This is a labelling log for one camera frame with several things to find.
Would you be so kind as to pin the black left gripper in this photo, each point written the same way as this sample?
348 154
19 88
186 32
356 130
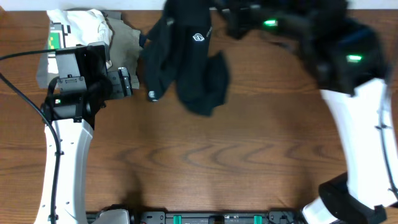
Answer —
120 81

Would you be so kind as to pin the black t-shirt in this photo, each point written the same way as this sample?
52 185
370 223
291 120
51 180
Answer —
177 53

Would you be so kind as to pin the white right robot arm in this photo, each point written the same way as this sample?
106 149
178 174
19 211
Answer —
346 59

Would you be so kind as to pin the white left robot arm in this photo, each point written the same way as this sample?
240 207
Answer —
69 127

